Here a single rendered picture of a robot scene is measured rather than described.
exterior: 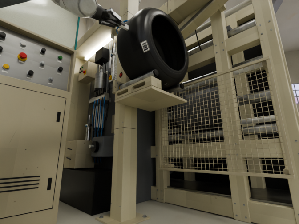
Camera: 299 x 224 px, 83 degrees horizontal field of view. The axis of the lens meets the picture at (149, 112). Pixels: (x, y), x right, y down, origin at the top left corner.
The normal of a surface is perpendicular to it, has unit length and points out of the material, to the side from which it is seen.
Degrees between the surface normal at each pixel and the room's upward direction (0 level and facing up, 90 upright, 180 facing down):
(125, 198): 90
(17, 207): 90
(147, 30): 91
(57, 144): 90
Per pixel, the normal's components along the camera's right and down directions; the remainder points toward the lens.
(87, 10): 0.58, 0.64
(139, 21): -0.03, -0.34
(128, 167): 0.72, -0.18
